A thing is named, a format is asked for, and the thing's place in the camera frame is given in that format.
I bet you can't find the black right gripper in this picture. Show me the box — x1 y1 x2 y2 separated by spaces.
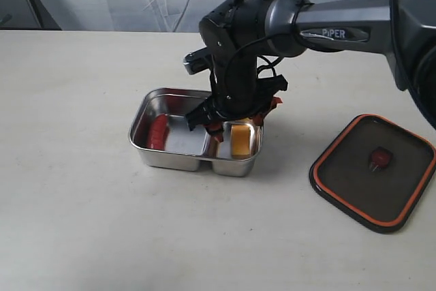
185 18 287 143

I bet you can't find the yellow toy cheese wedge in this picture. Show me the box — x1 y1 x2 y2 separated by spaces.
230 118 251 159

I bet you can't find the stainless steel lunch box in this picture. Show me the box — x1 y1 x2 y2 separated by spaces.
129 87 264 177

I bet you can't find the red toy sausage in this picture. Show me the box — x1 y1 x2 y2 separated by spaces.
146 114 169 151

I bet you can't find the dark transparent box lid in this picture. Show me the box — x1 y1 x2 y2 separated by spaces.
309 114 435 234

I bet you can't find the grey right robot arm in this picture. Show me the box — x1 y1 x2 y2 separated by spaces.
185 0 435 139

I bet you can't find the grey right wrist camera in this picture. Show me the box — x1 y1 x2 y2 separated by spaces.
183 48 213 75

